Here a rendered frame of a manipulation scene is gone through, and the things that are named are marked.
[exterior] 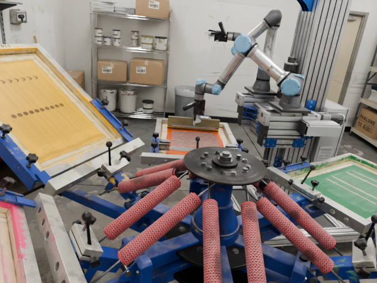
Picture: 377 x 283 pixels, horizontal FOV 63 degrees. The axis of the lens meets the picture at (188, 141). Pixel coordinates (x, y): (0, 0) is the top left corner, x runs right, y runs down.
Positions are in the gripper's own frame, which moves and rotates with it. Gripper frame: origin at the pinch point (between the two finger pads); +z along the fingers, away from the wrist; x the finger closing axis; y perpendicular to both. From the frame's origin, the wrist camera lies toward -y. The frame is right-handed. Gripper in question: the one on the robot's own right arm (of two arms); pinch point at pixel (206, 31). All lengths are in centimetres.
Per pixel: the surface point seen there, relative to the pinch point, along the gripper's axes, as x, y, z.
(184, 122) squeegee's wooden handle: -71, 57, -4
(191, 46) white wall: 244, 70, 72
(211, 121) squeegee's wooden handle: -65, 55, -23
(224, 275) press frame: -214, 37, -56
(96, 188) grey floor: -51, 162, 94
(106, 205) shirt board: -182, 51, 4
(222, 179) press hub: -200, 10, -49
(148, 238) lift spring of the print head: -219, 23, -32
